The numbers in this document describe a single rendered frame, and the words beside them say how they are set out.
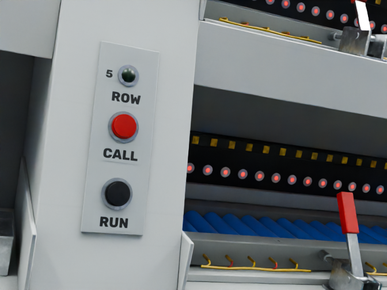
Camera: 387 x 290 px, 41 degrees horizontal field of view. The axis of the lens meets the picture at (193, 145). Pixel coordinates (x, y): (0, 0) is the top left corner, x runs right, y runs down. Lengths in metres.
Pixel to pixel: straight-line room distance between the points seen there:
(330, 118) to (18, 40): 0.42
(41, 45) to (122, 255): 0.14
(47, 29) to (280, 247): 0.26
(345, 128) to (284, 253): 0.26
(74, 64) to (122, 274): 0.14
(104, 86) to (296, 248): 0.23
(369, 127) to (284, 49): 0.32
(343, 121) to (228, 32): 0.32
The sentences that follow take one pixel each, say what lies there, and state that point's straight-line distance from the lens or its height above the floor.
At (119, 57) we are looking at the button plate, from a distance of 0.35.
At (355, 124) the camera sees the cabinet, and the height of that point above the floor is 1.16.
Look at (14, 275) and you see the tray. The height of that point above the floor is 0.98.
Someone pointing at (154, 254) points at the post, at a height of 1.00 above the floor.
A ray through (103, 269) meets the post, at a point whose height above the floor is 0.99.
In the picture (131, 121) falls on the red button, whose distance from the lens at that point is 0.34.
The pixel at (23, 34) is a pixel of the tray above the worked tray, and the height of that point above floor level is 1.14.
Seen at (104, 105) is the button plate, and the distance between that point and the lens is 0.34.
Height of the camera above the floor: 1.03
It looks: 8 degrees up
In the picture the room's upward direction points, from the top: 4 degrees clockwise
